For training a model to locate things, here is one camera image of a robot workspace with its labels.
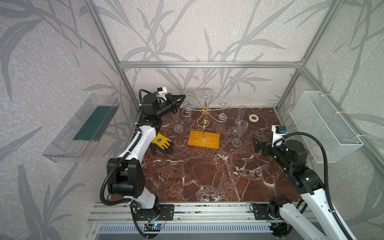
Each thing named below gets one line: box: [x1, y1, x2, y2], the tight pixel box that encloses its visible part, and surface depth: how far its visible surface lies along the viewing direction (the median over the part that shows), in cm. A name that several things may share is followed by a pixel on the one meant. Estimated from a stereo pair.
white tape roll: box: [248, 114, 259, 123], surface depth 117 cm
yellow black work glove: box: [150, 133, 175, 155], surface depth 98 cm
